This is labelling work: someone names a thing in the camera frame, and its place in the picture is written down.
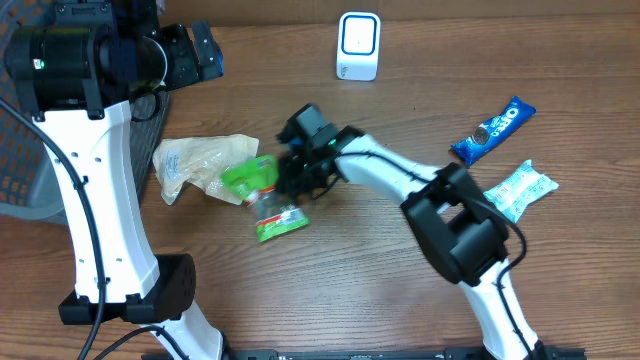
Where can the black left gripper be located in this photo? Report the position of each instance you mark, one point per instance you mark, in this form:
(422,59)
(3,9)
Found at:
(191,70)

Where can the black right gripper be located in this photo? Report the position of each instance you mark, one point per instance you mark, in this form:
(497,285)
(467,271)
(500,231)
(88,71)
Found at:
(287,183)

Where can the green clear snack bag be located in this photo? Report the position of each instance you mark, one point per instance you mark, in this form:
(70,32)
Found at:
(254,182)

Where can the beige paper snack bag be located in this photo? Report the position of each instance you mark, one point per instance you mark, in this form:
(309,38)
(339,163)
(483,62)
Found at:
(200,161)

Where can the light teal snack packet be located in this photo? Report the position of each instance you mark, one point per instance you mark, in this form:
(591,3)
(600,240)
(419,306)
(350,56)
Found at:
(523,187)

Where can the blue snack packet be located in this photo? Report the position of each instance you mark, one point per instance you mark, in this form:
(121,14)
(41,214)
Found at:
(494,131)

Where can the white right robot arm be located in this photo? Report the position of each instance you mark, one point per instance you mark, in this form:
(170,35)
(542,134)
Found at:
(459,232)

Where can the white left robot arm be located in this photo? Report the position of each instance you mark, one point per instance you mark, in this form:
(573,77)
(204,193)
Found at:
(76,80)

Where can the white barcode scanner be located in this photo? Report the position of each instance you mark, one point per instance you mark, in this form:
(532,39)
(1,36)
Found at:
(357,54)

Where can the grey plastic mesh basket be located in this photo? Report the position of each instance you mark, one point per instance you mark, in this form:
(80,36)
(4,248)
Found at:
(29,187)

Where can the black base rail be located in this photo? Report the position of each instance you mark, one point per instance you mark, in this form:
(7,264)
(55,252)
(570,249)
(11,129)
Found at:
(456,353)

